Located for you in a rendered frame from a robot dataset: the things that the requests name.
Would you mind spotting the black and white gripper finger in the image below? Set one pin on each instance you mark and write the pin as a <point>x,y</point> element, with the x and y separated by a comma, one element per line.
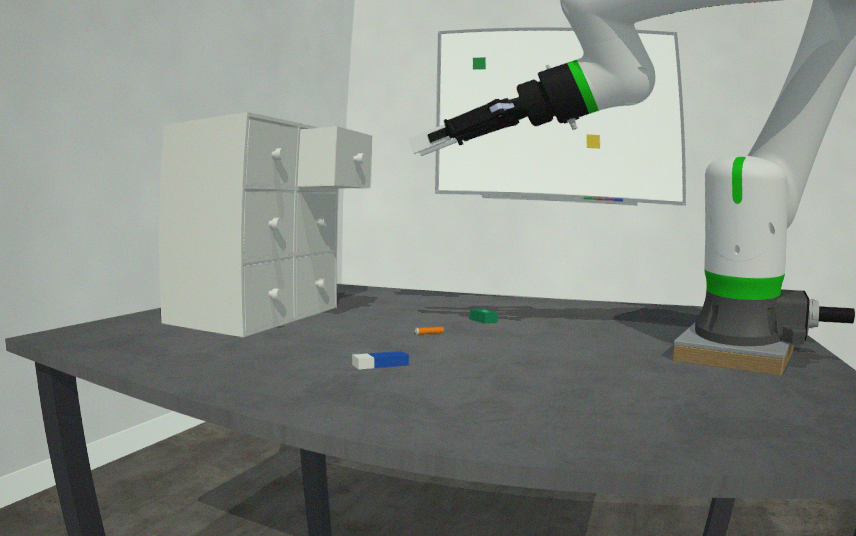
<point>465,122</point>
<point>468,136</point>

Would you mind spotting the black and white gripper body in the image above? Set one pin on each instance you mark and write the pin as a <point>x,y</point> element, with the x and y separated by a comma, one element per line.
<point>530,101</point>

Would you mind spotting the orange battery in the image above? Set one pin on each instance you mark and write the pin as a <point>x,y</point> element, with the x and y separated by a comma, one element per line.
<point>429,330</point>

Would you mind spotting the green nine-volt battery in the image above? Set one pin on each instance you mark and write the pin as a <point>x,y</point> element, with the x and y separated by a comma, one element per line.
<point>483,316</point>

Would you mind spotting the white small chest of drawers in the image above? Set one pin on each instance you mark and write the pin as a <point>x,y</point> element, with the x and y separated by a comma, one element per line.
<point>201,223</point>

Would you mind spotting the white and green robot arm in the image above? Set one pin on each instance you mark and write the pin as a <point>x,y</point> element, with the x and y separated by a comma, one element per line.
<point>748,203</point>

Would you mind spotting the blue and white eraser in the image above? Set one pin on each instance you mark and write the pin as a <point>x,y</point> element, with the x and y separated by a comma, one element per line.
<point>380,360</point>

